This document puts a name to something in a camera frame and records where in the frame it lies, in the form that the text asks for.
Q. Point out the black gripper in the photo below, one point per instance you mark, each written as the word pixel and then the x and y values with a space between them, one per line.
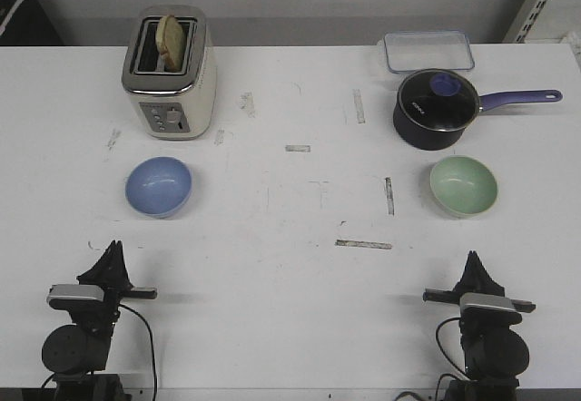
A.
pixel 111 286
pixel 484 285

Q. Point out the green bowl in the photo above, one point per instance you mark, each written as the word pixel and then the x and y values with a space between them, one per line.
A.
pixel 463 186

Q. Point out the blue bowl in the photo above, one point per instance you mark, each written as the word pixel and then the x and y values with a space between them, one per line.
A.
pixel 159 187

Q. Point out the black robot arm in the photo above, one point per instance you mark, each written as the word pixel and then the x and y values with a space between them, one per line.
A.
pixel 76 354
pixel 494 355

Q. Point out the dark blue saucepan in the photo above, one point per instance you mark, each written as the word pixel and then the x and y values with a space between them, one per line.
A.
pixel 429 140

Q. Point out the glass pot lid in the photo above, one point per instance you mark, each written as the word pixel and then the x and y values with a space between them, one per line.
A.
pixel 439 100

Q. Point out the cream and chrome toaster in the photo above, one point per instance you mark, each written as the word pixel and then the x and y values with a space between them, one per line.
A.
pixel 171 106

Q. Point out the clear plastic food container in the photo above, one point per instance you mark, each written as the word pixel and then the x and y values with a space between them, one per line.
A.
pixel 410 51

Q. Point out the slice of toast bread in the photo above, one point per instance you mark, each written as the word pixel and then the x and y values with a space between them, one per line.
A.
pixel 170 42

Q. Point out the white metal shelf rack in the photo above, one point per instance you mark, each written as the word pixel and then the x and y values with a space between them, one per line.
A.
pixel 544 22

